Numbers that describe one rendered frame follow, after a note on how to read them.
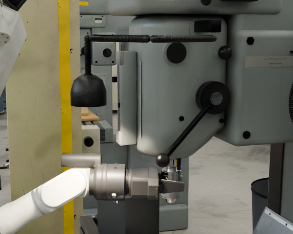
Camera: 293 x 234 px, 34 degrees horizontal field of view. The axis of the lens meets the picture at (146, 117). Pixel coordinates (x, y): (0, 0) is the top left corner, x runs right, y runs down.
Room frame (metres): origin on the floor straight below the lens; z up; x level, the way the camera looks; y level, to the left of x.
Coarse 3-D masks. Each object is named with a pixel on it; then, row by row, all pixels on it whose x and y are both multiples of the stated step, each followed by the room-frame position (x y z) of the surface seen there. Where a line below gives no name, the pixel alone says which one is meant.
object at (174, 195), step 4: (164, 176) 1.09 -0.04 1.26; (168, 176) 1.08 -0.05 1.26; (172, 176) 1.08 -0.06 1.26; (176, 176) 1.09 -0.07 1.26; (180, 176) 1.10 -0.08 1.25; (172, 180) 1.08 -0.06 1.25; (176, 180) 1.09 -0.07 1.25; (180, 180) 1.10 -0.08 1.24; (176, 192) 1.09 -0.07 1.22; (164, 196) 1.09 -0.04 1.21; (168, 196) 1.08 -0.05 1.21; (172, 196) 1.08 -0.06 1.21; (176, 196) 1.09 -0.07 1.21
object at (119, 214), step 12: (108, 204) 1.47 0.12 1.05; (120, 204) 1.39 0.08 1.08; (132, 204) 1.37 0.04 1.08; (144, 204) 1.39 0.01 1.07; (156, 204) 1.41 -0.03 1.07; (108, 216) 1.47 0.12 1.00; (120, 216) 1.39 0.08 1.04; (132, 216) 1.37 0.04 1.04; (144, 216) 1.39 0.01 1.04; (156, 216) 1.41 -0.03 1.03; (108, 228) 1.47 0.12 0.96; (120, 228) 1.39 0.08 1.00; (132, 228) 1.37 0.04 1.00; (144, 228) 1.39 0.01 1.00; (156, 228) 1.41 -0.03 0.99
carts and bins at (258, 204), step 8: (256, 184) 3.05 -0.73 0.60; (264, 184) 3.10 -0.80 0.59; (256, 192) 2.82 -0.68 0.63; (264, 192) 3.10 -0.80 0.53; (256, 200) 2.83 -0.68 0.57; (264, 200) 2.77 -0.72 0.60; (256, 208) 2.84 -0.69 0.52; (264, 208) 2.77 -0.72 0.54; (256, 216) 2.84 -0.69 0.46; (256, 224) 2.84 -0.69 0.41
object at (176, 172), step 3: (165, 168) 1.11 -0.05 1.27; (162, 171) 1.10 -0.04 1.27; (165, 171) 1.09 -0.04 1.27; (168, 171) 1.09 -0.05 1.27; (171, 171) 1.09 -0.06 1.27; (174, 171) 1.09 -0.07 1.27; (177, 171) 1.09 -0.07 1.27; (180, 171) 1.10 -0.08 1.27; (162, 174) 1.09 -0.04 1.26; (165, 174) 1.09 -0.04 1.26; (168, 174) 1.08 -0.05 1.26; (171, 174) 1.08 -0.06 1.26; (174, 174) 1.08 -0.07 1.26; (177, 174) 1.09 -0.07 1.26
